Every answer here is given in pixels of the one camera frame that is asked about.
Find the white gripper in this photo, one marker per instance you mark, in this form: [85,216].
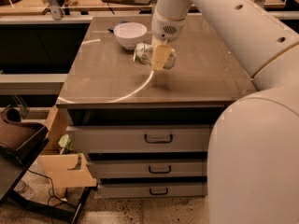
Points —
[165,29]

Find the crushed 7up can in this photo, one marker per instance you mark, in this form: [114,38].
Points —
[143,55]

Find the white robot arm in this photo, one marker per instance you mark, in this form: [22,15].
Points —
[253,152]

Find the white ceramic bowl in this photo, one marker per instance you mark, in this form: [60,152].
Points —
[130,34]

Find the grey drawer cabinet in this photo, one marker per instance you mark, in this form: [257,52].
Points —
[105,87]

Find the top grey drawer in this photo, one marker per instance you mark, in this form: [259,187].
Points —
[139,139]

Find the grey drawer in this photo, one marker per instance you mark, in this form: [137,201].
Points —
[139,139]
[153,190]
[147,168]

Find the middle grey drawer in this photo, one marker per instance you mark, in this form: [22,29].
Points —
[147,168]

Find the bottom grey drawer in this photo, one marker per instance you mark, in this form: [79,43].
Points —
[153,190]

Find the cardboard piece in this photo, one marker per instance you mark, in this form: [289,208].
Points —
[67,171]

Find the dark brown chair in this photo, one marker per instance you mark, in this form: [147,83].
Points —
[20,143]

